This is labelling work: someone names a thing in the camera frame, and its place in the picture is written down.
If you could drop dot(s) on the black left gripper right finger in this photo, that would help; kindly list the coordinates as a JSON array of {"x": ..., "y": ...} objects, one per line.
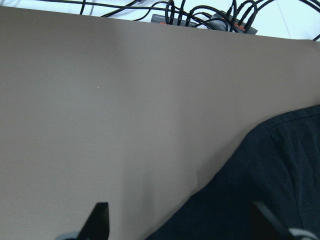
[{"x": 266, "y": 226}]

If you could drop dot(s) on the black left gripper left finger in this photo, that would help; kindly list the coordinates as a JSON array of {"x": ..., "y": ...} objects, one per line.
[{"x": 97, "y": 225}]

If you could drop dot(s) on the black printed t-shirt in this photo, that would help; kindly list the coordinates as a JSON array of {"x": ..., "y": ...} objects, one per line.
[{"x": 278, "y": 163}]

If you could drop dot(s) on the black usb hub orange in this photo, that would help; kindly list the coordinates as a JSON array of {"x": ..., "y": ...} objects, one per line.
[{"x": 219, "y": 23}]

